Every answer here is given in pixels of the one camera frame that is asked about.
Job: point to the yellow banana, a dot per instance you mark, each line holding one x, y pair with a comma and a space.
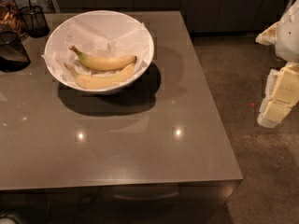
97, 83
103, 63

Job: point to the black mesh pen cup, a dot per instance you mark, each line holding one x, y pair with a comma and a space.
34, 20

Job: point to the white paper lining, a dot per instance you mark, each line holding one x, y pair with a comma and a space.
102, 34

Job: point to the white bowl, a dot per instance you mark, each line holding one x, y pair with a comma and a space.
62, 31

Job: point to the glass jar with snacks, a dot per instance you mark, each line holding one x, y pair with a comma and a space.
10, 17

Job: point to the dark glass container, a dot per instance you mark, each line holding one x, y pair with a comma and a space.
13, 56

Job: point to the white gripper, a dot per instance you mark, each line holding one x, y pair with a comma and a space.
288, 36

